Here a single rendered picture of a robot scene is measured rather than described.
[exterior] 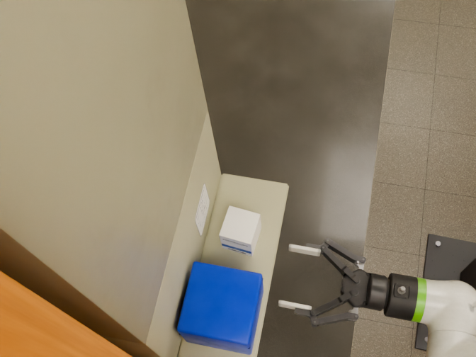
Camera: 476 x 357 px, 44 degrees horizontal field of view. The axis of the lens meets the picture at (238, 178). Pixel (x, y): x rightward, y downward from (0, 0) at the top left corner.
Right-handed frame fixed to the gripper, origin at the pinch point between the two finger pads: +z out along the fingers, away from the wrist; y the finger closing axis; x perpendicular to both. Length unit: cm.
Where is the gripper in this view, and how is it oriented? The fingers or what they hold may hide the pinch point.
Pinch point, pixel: (290, 275)
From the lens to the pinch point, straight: 130.0
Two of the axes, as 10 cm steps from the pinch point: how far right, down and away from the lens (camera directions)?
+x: 0.7, 4.2, 9.0
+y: -2.1, 8.9, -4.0
